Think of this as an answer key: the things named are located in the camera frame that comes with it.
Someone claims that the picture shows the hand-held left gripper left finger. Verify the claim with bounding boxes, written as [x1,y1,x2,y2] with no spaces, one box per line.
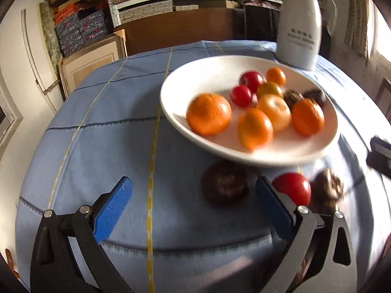
[30,176,135,293]

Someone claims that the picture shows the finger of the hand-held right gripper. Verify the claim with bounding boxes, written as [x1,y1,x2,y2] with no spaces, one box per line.
[367,137,391,175]

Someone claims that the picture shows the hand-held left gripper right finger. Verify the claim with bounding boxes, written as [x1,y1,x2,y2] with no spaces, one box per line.
[256,176,359,293]

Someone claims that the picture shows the large red tomato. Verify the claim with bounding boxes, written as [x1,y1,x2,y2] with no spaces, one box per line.
[272,172,312,208]

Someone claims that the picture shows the dark water chestnut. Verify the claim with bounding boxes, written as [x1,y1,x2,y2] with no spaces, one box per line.
[312,168,344,211]
[283,89,304,111]
[304,88,327,108]
[201,160,249,206]

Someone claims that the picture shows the orange kumquat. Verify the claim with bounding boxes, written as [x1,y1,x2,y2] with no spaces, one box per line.
[256,82,284,98]
[238,108,274,151]
[265,67,287,86]

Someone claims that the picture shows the small mandarin orange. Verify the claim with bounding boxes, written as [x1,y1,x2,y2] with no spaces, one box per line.
[292,98,325,137]

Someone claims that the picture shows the pale yellow round fruit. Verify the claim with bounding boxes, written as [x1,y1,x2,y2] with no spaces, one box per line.
[258,94,292,132]

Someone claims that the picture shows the large mandarin orange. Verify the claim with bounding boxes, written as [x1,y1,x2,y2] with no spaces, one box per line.
[186,93,232,136]

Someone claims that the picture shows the small red cherry tomato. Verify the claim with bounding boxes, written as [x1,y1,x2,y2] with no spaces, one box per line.
[229,85,253,108]

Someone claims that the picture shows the dark red cherry tomato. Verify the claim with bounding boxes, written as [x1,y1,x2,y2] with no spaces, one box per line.
[239,71,265,94]

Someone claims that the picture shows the white oval plate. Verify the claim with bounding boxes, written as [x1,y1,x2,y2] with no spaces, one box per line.
[159,55,339,168]

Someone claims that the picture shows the blue checked tablecloth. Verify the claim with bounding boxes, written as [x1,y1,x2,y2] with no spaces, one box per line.
[15,40,391,293]

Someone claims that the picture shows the dark slatted wooden chair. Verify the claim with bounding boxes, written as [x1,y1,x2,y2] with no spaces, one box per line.
[376,76,391,117]

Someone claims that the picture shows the carved wooden chair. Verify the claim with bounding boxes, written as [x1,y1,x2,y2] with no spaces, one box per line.
[5,248,19,279]

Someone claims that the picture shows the light wooden framed panel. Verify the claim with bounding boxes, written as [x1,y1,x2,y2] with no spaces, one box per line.
[58,30,128,98]

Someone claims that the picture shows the woven window blind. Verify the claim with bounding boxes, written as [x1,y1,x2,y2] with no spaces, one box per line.
[344,0,375,59]

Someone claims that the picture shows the white thermos jug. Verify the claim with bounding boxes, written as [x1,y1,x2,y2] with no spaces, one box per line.
[276,0,338,71]

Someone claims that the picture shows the white plank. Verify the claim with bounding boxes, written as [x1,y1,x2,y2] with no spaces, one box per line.
[21,9,66,115]

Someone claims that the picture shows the stack of blue patterned boxes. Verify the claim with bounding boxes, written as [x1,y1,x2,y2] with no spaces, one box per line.
[55,9,112,57]

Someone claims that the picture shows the green marbled panel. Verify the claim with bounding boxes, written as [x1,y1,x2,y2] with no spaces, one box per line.
[39,2,63,71]

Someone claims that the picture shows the brown wooden board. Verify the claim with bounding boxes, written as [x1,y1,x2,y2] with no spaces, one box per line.
[114,8,245,57]

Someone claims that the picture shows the orange box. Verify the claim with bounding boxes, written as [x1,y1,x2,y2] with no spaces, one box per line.
[53,3,80,22]

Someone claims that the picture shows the white window frame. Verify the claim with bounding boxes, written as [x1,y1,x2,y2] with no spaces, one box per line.
[0,70,24,163]

